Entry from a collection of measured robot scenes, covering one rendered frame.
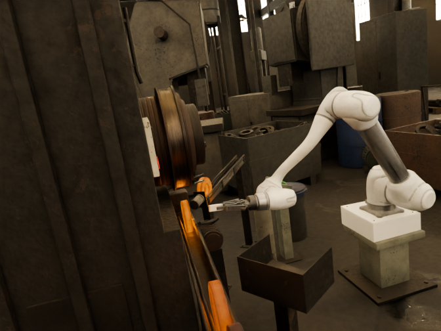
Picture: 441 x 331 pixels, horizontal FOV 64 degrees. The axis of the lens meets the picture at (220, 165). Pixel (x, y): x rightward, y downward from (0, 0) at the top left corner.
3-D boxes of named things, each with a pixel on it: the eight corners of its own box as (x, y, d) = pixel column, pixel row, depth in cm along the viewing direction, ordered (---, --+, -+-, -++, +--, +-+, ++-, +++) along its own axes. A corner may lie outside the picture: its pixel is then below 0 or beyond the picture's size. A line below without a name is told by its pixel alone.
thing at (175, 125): (181, 203, 141) (159, 85, 131) (170, 177, 186) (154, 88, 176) (196, 199, 143) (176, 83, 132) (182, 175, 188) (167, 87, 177)
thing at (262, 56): (260, 122, 1124) (249, 31, 1063) (277, 120, 1106) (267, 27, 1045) (254, 126, 1042) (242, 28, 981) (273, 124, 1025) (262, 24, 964)
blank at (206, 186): (203, 206, 220) (208, 206, 219) (193, 192, 209) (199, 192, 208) (209, 186, 229) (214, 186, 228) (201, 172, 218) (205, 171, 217)
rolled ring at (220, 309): (232, 318, 87) (219, 322, 87) (236, 361, 97) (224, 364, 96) (216, 265, 103) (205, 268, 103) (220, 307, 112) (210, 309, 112)
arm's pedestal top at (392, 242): (386, 219, 230) (386, 213, 229) (425, 237, 200) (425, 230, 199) (343, 230, 224) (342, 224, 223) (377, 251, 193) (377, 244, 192)
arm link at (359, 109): (410, 189, 199) (446, 199, 179) (392, 209, 197) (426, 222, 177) (346, 83, 171) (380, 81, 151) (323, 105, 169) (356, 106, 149)
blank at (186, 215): (182, 209, 158) (190, 208, 158) (178, 196, 172) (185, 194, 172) (188, 239, 163) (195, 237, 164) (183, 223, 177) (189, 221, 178)
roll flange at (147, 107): (156, 208, 140) (132, 88, 129) (151, 181, 185) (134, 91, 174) (181, 203, 141) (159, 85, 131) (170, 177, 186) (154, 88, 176)
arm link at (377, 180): (380, 195, 217) (380, 160, 212) (405, 203, 200) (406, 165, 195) (360, 200, 212) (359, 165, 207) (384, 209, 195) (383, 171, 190)
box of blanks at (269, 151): (254, 204, 384) (245, 135, 367) (219, 190, 457) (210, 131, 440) (324, 181, 429) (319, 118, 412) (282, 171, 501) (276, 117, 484)
